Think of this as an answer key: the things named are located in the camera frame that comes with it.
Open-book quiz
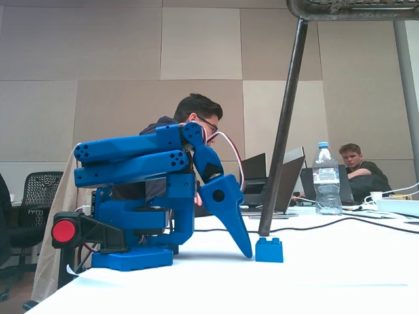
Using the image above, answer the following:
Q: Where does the dark metal frame bar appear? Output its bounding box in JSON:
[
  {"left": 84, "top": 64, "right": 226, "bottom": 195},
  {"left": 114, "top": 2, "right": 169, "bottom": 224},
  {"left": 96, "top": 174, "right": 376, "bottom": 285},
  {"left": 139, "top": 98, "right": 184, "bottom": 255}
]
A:
[{"left": 285, "top": 0, "right": 419, "bottom": 22}]

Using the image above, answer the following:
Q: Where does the man with glasses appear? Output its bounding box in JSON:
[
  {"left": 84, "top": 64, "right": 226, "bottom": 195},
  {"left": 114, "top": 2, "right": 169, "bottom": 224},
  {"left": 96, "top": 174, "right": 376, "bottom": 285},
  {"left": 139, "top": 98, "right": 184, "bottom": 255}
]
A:
[{"left": 139, "top": 93, "right": 224, "bottom": 218}]

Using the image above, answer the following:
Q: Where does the clear plastic water bottle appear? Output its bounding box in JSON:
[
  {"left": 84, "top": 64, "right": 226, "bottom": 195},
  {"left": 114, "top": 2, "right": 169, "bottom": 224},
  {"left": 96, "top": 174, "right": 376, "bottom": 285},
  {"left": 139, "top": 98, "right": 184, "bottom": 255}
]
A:
[{"left": 312, "top": 141, "right": 344, "bottom": 217}]

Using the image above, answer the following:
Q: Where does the blue toy brick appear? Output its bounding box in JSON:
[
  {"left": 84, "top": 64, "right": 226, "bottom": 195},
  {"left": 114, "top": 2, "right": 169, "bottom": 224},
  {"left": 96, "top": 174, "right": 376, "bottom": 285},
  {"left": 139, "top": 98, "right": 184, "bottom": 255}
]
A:
[{"left": 255, "top": 237, "right": 284, "bottom": 264}]

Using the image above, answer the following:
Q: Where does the small dark laptop screen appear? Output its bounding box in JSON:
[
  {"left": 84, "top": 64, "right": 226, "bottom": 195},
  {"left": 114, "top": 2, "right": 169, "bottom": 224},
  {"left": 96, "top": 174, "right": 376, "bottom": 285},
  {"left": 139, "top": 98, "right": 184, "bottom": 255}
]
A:
[{"left": 241, "top": 178, "right": 270, "bottom": 207}]

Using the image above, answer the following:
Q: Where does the black table cable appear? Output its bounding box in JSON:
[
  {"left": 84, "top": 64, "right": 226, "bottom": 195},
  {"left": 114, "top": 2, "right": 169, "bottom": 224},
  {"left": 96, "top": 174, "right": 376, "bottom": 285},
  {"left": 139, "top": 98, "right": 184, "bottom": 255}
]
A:
[{"left": 192, "top": 215, "right": 419, "bottom": 235}]

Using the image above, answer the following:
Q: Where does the dark slanted metal leg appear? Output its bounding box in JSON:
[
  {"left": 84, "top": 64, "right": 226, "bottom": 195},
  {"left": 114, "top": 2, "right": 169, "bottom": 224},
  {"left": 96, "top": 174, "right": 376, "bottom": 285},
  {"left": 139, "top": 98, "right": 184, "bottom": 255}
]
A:
[{"left": 257, "top": 18, "right": 309, "bottom": 237}]

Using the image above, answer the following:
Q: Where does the beige jacket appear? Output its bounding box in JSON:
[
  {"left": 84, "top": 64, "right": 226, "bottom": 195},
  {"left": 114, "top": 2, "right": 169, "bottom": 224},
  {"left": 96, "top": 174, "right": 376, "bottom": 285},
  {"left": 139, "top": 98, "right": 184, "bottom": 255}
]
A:
[{"left": 31, "top": 143, "right": 99, "bottom": 304}]

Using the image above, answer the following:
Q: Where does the black laptop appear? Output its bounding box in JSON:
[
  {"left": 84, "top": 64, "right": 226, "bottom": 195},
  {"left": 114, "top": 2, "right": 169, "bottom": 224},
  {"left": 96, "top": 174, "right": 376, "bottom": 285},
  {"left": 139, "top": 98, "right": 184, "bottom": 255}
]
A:
[{"left": 299, "top": 165, "right": 357, "bottom": 206}]

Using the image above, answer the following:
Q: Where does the grey open laptop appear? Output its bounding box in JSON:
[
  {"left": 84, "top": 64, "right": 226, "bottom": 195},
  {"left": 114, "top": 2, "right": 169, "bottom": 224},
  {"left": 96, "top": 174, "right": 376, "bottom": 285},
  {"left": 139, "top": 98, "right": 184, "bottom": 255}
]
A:
[{"left": 241, "top": 146, "right": 307, "bottom": 217}]

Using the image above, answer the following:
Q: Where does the white flat box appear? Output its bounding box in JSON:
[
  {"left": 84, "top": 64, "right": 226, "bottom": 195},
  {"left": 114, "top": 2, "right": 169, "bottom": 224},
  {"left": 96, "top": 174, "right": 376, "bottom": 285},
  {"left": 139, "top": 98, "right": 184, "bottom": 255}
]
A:
[{"left": 375, "top": 197, "right": 419, "bottom": 217}]

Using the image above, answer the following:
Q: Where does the red white black servo cable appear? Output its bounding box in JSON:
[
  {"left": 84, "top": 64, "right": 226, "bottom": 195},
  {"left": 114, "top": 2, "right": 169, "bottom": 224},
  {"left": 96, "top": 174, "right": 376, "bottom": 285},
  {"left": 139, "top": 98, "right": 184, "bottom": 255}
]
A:
[{"left": 203, "top": 130, "right": 246, "bottom": 192}]

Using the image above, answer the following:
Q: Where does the black clamp with red knob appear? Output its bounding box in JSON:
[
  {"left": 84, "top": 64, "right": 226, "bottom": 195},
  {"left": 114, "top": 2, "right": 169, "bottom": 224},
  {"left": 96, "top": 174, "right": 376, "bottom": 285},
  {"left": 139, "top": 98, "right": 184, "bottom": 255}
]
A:
[{"left": 51, "top": 211, "right": 130, "bottom": 290}]

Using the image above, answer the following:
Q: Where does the man in dark shirt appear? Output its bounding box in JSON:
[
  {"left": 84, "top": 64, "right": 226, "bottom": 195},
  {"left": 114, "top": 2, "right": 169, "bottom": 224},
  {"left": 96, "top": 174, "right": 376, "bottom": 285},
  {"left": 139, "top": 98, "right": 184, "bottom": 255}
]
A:
[{"left": 338, "top": 143, "right": 393, "bottom": 204}]

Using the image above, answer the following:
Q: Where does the grey metal pole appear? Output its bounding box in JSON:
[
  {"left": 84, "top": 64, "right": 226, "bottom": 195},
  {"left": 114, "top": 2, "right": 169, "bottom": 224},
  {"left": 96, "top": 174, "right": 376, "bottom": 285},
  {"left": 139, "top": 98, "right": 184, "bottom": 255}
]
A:
[{"left": 392, "top": 20, "right": 419, "bottom": 184}]

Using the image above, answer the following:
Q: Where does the black laptop lid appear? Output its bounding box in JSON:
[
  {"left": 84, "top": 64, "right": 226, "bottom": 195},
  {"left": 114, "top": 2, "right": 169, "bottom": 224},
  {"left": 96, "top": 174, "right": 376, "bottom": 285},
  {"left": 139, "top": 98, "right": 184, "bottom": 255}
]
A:
[{"left": 238, "top": 152, "right": 268, "bottom": 180}]

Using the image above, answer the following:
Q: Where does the black chair back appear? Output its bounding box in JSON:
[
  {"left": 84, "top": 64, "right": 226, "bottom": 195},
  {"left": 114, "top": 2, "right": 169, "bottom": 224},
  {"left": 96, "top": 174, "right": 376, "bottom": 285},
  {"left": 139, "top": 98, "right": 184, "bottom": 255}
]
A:
[{"left": 0, "top": 173, "right": 14, "bottom": 270}]

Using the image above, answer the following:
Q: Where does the black mesh office chair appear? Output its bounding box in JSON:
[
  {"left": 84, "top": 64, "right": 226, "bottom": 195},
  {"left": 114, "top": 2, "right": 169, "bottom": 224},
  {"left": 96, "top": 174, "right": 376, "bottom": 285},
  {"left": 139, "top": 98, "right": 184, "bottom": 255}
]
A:
[{"left": 9, "top": 171, "right": 65, "bottom": 282}]

